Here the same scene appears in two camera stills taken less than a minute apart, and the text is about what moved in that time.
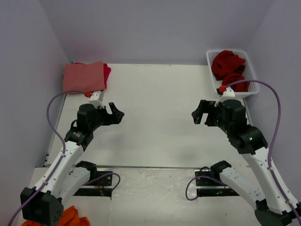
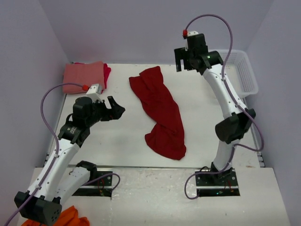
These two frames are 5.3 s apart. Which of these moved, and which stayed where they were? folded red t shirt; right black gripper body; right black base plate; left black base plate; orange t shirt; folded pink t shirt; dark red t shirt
Moved: right black gripper body; dark red t shirt
Stayed: right black base plate; folded pink t shirt; folded red t shirt; left black base plate; orange t shirt
